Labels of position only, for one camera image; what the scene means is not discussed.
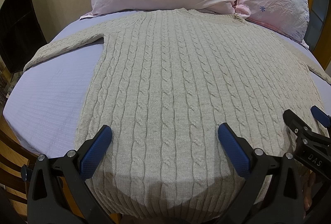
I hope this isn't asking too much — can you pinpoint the lavender bed sheet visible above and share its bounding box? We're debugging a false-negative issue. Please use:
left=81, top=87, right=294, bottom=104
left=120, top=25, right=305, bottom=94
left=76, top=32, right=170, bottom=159
left=4, top=9, right=330, bottom=173

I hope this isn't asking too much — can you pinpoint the wooden bed frame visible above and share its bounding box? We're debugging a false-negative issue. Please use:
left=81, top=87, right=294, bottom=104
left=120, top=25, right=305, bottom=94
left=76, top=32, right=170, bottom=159
left=1, top=115, right=28, bottom=216

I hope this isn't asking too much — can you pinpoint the beige cable-knit sweater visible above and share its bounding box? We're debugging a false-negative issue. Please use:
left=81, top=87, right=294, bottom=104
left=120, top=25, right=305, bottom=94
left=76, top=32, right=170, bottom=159
left=25, top=9, right=330, bottom=223

